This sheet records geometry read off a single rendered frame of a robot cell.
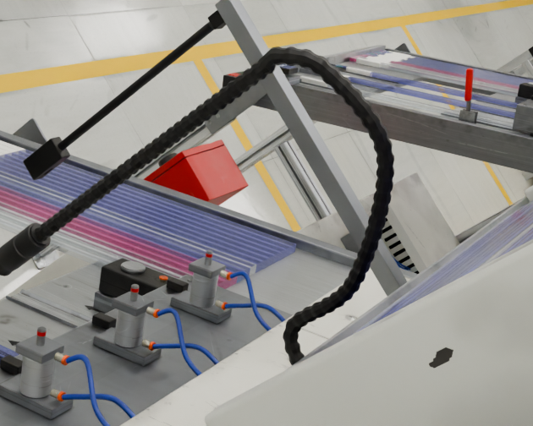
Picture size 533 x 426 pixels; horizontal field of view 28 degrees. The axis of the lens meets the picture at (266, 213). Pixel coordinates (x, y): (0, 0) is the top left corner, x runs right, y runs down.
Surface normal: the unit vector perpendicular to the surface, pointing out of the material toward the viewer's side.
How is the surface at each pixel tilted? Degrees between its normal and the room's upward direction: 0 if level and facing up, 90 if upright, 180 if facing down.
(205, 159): 0
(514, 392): 90
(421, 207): 0
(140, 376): 44
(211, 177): 0
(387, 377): 90
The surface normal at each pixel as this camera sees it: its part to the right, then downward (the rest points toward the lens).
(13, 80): 0.72, -0.47
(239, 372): 0.16, -0.93
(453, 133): -0.48, 0.22
